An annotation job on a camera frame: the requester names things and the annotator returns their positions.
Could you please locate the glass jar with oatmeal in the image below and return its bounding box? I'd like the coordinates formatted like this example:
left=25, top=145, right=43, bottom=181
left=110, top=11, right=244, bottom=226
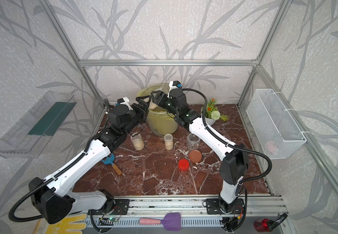
left=131, top=133, right=145, bottom=151

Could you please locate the small oatmeal jar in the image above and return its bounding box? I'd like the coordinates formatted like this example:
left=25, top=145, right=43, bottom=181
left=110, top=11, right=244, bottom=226
left=164, top=134, right=174, bottom=150

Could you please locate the brown-lidded oatmeal jar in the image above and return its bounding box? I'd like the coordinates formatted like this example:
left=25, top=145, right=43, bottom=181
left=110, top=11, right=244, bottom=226
left=187, top=133, right=201, bottom=150

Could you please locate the red jar lid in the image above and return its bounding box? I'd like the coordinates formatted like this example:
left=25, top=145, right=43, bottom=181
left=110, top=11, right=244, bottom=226
left=178, top=159, right=190, bottom=172

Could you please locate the brown jar lid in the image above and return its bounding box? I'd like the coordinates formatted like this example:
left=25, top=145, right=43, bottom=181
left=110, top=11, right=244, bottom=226
left=188, top=150, right=202, bottom=163

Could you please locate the red-lidded oatmeal jar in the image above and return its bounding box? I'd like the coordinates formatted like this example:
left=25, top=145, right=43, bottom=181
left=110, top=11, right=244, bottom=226
left=149, top=99, right=158, bottom=110

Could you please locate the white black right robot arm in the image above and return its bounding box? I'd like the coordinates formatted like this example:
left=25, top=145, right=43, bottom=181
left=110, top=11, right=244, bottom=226
left=150, top=88, right=272, bottom=214

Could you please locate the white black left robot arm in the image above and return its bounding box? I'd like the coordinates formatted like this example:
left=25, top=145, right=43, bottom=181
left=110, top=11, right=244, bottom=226
left=8, top=96, right=151, bottom=224

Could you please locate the yellow plastic bin liner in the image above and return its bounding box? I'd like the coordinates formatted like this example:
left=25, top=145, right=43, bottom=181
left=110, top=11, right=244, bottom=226
left=137, top=83, right=170, bottom=119

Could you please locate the potted artificial flower plant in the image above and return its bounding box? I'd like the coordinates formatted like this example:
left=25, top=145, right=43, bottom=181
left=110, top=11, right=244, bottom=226
left=205, top=98, right=228, bottom=126

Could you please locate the pink item in basket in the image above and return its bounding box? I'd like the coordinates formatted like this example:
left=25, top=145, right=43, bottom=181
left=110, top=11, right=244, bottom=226
left=265, top=140, right=279, bottom=156

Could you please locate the yellow dotted glove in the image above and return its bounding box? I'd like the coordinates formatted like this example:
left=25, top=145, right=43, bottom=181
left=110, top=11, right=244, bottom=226
left=34, top=213, right=88, bottom=234

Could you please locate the red black handheld tool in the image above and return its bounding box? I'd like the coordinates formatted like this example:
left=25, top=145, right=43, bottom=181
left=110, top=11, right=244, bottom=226
left=253, top=213, right=288, bottom=233

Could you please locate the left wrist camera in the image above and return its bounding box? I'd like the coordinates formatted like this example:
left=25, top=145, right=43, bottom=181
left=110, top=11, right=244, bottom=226
left=117, top=97, right=133, bottom=110

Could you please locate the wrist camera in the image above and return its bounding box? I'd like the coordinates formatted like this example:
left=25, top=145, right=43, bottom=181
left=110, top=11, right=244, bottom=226
left=117, top=97, right=133, bottom=110
left=168, top=81, right=183, bottom=98

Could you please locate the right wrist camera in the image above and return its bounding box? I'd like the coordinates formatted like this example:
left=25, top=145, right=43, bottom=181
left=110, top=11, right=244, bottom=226
left=168, top=81, right=183, bottom=98

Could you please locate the blue wooden-handled garden fork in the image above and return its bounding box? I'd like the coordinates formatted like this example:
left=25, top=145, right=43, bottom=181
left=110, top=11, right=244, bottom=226
left=101, top=154, right=123, bottom=176

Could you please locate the clear plastic wall shelf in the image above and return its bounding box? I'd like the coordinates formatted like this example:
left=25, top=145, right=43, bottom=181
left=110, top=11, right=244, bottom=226
left=0, top=91, right=76, bottom=159

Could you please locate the purple pink-handled scoop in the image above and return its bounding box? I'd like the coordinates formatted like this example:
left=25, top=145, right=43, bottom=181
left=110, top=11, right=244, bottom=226
left=139, top=213, right=181, bottom=232

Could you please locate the white wire mesh basket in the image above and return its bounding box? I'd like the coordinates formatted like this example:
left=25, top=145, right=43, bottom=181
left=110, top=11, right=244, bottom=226
left=247, top=89, right=306, bottom=160

